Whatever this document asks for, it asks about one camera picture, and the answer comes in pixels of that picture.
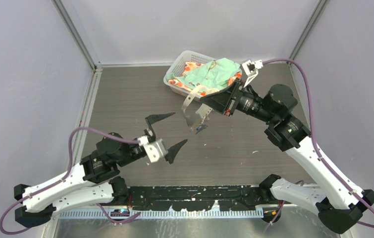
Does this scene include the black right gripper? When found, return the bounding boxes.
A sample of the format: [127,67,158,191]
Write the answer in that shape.
[200,77,276,124]

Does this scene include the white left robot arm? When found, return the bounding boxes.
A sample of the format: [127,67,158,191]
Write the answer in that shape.
[14,113,187,228]

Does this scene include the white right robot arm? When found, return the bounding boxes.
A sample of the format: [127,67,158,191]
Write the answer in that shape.
[200,81,374,234]

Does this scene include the green cloth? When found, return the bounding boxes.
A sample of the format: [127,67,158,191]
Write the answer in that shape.
[167,58,242,94]

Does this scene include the white plastic basket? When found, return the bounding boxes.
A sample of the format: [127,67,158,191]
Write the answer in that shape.
[163,50,243,99]

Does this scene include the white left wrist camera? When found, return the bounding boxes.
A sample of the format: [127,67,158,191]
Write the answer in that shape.
[137,135,167,163]

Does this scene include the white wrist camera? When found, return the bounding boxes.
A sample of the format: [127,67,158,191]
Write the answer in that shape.
[137,135,167,163]
[240,59,263,87]

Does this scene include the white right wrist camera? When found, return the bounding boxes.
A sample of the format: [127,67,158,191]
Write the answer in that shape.
[240,59,263,87]

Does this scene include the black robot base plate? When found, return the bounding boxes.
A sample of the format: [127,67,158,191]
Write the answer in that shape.
[98,184,292,213]

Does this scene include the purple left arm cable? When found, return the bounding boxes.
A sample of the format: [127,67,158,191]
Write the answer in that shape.
[0,127,142,236]

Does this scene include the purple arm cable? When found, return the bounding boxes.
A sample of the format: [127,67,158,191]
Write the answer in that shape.
[0,127,142,236]
[262,58,374,230]

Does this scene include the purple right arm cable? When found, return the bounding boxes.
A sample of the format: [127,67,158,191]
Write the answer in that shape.
[262,58,374,230]

